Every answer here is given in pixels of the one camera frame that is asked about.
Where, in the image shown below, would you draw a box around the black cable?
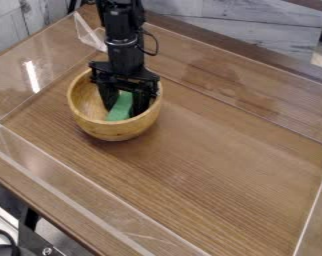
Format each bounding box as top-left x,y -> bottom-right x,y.
0,227 -> 21,256

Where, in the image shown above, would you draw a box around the clear acrylic tray walls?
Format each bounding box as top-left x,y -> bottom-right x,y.
0,7 -> 322,256

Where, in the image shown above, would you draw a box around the green rectangular block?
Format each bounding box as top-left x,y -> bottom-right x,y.
105,91 -> 133,121

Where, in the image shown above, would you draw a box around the black table leg bracket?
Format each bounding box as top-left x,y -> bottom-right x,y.
18,207 -> 66,256

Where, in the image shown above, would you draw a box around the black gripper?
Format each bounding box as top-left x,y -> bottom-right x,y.
87,35 -> 161,118

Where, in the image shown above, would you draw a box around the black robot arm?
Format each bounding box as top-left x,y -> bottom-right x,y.
89,0 -> 159,117

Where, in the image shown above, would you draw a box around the brown wooden bowl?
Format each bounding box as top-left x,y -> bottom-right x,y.
66,69 -> 163,142

